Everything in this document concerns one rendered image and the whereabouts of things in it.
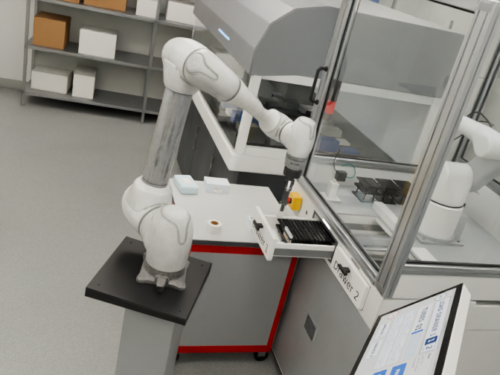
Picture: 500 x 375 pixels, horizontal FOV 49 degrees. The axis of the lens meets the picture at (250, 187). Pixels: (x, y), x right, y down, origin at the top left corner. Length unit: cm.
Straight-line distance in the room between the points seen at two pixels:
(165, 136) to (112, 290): 58
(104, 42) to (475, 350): 455
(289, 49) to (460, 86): 135
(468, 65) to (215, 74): 78
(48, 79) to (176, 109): 422
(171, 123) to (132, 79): 446
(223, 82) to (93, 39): 413
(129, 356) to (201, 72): 115
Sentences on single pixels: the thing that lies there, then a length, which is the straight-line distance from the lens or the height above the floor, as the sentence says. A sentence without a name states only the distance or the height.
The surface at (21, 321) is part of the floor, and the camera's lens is 314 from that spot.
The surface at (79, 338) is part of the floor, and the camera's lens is 304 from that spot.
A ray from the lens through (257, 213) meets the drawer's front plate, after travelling 247.
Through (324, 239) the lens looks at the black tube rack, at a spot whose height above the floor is 90.
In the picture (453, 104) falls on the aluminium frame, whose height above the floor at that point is 168.
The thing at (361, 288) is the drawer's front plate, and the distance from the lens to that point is 219.
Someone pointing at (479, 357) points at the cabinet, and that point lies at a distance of 259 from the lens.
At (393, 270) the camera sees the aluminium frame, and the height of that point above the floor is 106.
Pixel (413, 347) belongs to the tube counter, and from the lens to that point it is 160.
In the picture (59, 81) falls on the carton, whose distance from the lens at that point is 612.
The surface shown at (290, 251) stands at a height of 86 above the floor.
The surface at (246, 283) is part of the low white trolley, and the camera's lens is 269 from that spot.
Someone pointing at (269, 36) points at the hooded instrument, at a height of 158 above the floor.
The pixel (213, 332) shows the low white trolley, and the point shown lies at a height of 22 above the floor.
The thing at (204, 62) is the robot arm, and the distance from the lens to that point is 179.
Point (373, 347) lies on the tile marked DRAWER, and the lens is 174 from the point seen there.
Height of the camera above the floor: 200
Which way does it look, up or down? 24 degrees down
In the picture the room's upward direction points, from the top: 14 degrees clockwise
